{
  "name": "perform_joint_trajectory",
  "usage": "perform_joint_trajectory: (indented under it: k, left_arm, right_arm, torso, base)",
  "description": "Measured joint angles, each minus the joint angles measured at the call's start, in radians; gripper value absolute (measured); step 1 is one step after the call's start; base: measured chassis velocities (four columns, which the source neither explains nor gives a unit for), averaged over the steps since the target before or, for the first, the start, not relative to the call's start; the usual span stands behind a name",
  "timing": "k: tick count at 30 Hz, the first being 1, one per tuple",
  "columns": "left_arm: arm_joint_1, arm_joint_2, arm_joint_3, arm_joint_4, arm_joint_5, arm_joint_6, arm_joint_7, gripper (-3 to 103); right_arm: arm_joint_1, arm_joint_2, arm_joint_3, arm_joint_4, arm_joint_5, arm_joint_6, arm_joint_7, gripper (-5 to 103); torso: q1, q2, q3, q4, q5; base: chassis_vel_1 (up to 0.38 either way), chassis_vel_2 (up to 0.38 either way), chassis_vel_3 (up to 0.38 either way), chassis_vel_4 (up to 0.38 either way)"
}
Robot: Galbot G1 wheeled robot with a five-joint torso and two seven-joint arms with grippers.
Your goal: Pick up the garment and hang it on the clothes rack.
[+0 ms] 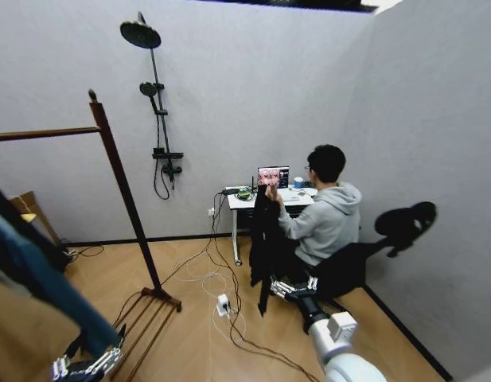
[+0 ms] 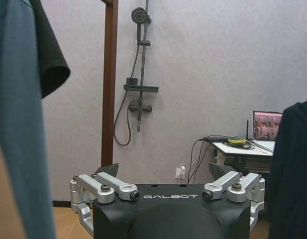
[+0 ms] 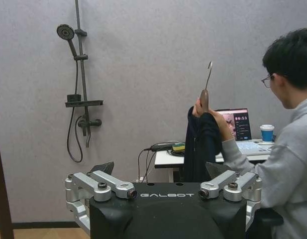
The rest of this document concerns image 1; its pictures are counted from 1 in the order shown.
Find black office chair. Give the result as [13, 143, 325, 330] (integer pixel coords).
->
[308, 201, 438, 315]

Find white desk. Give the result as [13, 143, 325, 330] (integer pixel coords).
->
[224, 185, 318, 267]

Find black hanging garment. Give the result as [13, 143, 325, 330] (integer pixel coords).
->
[0, 185, 70, 314]

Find white power strip cube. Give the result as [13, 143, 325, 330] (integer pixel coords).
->
[216, 294, 233, 318]

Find white paper sheets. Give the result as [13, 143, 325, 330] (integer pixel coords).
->
[277, 188, 318, 205]

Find black floor cable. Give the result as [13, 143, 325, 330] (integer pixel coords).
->
[160, 193, 322, 382]

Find blue jeans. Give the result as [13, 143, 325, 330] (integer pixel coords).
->
[0, 205, 120, 358]

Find black hand shower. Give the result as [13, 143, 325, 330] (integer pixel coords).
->
[138, 80, 166, 115]

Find brown wooden clothes rack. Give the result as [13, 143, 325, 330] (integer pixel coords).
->
[0, 88, 183, 382]

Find black shower riser with mixer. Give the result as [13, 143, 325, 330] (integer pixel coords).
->
[149, 47, 185, 190]

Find black box with antenna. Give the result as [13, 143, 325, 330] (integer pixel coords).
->
[220, 174, 255, 197]

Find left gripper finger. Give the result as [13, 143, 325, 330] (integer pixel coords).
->
[87, 323, 128, 377]
[49, 337, 85, 379]

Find black shower hose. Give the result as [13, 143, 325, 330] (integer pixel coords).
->
[153, 102, 172, 201]

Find person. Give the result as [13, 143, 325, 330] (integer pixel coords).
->
[264, 143, 364, 288]

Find white floor cable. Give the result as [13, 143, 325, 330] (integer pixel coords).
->
[173, 237, 247, 353]

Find laptop with lit screen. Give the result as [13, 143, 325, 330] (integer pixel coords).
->
[257, 166, 290, 190]

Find black garment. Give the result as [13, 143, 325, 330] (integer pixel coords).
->
[248, 185, 286, 318]
[0, 185, 70, 314]

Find brown cardboard box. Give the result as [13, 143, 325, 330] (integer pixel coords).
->
[7, 190, 63, 245]

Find black rain shower head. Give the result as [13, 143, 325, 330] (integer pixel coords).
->
[119, 10, 162, 49]

